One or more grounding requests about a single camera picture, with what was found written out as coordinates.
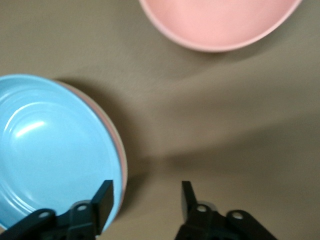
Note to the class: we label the blue shallow plate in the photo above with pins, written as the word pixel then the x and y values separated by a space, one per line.
pixel 50 150

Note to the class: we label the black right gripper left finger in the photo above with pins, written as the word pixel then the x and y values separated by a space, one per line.
pixel 103 205

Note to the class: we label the small pink bowl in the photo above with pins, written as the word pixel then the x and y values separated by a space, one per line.
pixel 220 22

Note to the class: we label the pink shallow plate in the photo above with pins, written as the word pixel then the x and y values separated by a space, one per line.
pixel 121 172

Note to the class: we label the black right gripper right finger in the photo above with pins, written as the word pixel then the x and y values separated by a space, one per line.
pixel 190 205

